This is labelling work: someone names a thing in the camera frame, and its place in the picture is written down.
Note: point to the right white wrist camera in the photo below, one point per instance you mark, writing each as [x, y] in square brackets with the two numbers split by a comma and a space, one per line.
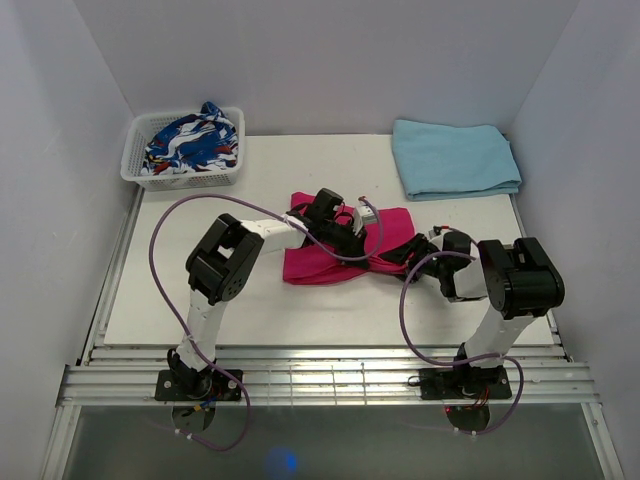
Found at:
[436, 235]

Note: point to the aluminium rail frame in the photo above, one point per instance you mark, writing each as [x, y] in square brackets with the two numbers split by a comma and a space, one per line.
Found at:
[329, 373]

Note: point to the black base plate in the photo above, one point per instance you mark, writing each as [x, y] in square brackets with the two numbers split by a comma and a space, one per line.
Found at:
[225, 387]
[464, 384]

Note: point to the folded light blue trousers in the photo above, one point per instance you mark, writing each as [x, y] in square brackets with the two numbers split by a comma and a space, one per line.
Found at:
[437, 162]

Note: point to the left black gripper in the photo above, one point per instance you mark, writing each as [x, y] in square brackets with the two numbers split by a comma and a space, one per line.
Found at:
[354, 247]

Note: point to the magenta trousers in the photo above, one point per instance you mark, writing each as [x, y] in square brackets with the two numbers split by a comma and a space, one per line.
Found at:
[312, 266]

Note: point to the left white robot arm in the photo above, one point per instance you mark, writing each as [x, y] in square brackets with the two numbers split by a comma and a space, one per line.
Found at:
[221, 263]

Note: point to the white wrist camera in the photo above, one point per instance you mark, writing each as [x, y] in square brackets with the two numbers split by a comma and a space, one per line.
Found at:
[364, 214]
[436, 235]

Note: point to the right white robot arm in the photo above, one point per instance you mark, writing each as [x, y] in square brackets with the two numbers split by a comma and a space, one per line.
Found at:
[520, 283]

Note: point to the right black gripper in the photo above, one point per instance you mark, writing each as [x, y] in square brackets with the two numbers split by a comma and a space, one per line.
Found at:
[418, 243]

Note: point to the blue white patterned garment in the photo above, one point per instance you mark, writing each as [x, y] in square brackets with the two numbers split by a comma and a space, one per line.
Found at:
[195, 143]

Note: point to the white plastic basket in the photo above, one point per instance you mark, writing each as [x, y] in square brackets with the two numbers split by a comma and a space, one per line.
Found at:
[146, 126]

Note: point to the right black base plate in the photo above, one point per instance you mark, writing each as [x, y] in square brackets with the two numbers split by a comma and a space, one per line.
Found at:
[464, 384]

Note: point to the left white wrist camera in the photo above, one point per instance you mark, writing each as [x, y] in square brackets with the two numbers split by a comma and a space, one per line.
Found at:
[364, 214]

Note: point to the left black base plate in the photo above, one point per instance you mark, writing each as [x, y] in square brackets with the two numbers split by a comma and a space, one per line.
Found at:
[225, 387]

